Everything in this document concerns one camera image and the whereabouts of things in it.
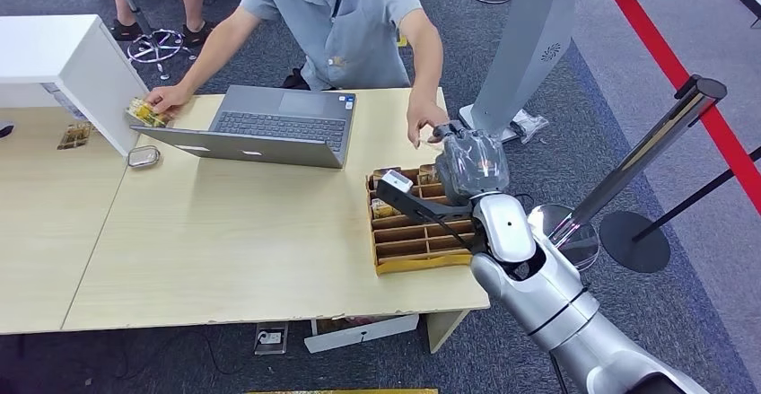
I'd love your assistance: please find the person's left hand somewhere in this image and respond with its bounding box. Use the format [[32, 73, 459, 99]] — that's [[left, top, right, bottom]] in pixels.
[[407, 94, 451, 149]]

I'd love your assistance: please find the person's right hand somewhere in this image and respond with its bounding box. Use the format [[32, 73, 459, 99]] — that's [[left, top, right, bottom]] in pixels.
[[145, 83, 195, 116]]

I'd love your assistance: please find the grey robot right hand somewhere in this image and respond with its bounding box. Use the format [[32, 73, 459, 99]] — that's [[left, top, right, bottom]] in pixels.
[[433, 120, 512, 207]]

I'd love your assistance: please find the stack of brown cards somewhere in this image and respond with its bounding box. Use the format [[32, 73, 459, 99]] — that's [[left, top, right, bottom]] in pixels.
[[126, 97, 173, 129]]

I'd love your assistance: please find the wooden slotted card box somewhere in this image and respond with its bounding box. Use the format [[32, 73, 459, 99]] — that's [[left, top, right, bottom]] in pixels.
[[364, 163, 477, 276]]

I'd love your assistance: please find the small metal tin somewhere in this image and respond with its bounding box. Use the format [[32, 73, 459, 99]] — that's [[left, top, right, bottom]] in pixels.
[[126, 145, 162, 171]]

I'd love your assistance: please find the clear plastic bag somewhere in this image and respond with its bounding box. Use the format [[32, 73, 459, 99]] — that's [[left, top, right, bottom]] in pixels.
[[512, 109, 549, 143]]

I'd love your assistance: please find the black stool, chrome base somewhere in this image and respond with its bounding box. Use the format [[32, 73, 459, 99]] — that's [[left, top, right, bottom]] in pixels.
[[64, 0, 197, 82]]

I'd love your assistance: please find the grey open laptop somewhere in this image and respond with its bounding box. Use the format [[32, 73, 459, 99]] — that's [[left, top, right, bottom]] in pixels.
[[129, 84, 357, 171]]

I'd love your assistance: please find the grey kiosk stand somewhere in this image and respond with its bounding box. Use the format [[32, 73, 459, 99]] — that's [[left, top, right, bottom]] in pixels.
[[458, 0, 581, 145]]

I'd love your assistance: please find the white cabinet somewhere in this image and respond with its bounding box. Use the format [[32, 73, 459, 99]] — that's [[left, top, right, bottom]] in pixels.
[[0, 14, 150, 158]]

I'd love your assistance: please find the white drawer under desk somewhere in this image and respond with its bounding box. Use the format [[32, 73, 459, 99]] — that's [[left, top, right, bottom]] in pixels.
[[303, 313, 420, 355]]

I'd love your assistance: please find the red barrier belt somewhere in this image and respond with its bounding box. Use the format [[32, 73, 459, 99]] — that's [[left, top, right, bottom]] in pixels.
[[591, 0, 761, 217]]

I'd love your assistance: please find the floor power socket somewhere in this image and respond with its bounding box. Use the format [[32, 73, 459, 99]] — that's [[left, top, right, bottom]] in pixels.
[[253, 322, 290, 357]]

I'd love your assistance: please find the pale wrist camera, black bracket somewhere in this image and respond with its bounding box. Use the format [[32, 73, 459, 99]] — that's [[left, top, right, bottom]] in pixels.
[[375, 170, 480, 256]]

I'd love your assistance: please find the chrome stanchion post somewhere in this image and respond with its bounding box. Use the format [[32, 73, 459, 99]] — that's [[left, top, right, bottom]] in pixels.
[[528, 74, 729, 274]]

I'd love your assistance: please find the black stanchion post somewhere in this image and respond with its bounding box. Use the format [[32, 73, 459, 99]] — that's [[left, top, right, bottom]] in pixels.
[[599, 144, 761, 275]]

